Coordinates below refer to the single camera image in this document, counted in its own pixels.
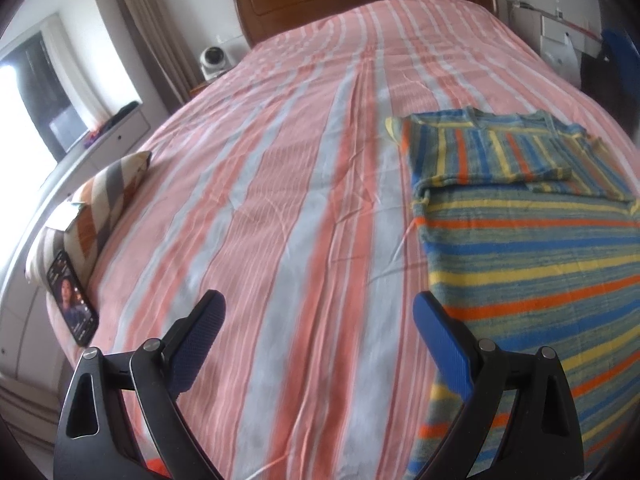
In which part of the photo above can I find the brown curtain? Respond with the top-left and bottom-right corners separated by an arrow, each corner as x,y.
107,0 -> 201,106

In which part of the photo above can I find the blue jacket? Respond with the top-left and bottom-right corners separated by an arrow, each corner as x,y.
600,27 -> 640,137

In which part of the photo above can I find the black cloth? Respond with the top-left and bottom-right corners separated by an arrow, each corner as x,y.
102,101 -> 141,128

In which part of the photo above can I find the white security camera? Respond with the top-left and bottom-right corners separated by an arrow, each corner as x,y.
200,46 -> 235,80

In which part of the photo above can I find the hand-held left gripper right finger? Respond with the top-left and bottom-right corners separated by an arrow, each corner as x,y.
412,290 -> 586,480

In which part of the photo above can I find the white desk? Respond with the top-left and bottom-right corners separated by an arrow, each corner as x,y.
507,0 -> 606,81

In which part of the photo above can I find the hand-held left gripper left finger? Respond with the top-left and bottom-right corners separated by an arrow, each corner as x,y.
54,289 -> 227,480

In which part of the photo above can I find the white sheer curtain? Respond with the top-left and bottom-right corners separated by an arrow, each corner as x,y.
40,15 -> 108,127

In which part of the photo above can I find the smartphone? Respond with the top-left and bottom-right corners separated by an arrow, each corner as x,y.
44,249 -> 100,347

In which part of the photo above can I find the window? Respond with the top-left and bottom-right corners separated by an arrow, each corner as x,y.
0,30 -> 91,163

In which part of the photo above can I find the white paper tissue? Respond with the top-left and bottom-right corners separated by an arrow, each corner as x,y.
52,201 -> 90,233

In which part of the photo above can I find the pink striped bedsheet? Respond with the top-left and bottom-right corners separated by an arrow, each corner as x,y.
45,0 -> 640,480

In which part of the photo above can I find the striped knit sweater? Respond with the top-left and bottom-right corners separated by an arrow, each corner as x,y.
385,106 -> 640,480

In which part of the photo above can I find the striped pillow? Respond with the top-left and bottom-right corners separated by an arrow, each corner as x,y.
25,150 -> 152,291

